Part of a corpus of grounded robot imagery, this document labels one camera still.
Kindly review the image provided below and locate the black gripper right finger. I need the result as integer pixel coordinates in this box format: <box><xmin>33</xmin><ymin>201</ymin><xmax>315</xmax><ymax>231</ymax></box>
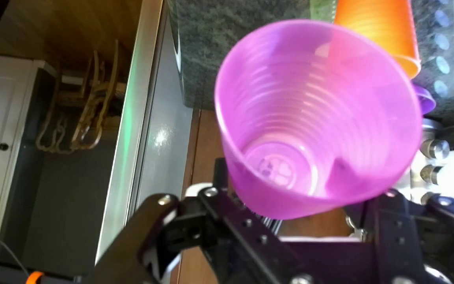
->
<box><xmin>331</xmin><ymin>160</ymin><xmax>403</xmax><ymax>231</ymax></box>

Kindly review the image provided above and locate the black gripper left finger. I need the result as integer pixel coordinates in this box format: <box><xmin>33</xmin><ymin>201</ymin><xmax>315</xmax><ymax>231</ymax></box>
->
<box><xmin>184</xmin><ymin>158</ymin><xmax>230</xmax><ymax>204</ymax></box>

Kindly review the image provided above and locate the purple plastic plate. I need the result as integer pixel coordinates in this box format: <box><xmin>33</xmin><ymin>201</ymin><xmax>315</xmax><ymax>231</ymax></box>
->
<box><xmin>413</xmin><ymin>86</ymin><xmax>436</xmax><ymax>114</ymax></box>

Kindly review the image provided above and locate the purple plastic cup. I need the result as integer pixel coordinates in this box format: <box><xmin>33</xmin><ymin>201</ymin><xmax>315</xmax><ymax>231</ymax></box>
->
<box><xmin>214</xmin><ymin>19</ymin><xmax>422</xmax><ymax>220</ymax></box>

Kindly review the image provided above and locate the orange plastic cup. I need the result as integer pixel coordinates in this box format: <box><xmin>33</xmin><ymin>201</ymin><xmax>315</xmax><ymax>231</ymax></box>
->
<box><xmin>334</xmin><ymin>0</ymin><xmax>421</xmax><ymax>79</ymax></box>

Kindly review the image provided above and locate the metal spice rack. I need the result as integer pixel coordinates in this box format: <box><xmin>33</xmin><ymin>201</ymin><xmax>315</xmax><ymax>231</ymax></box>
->
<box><xmin>411</xmin><ymin>0</ymin><xmax>454</xmax><ymax>198</ymax></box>

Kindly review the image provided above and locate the wooden chair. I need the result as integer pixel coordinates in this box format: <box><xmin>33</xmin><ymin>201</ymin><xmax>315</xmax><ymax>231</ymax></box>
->
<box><xmin>34</xmin><ymin>41</ymin><xmax>127</xmax><ymax>155</ymax></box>

